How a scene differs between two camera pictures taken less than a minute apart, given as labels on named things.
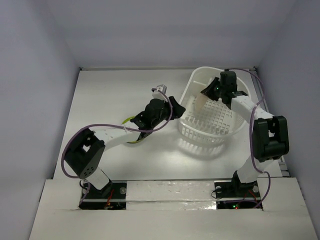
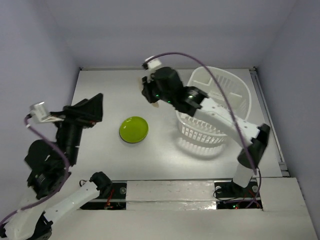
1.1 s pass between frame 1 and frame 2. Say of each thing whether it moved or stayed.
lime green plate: stayed
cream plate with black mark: moved
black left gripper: moved
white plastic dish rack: stayed
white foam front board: stayed
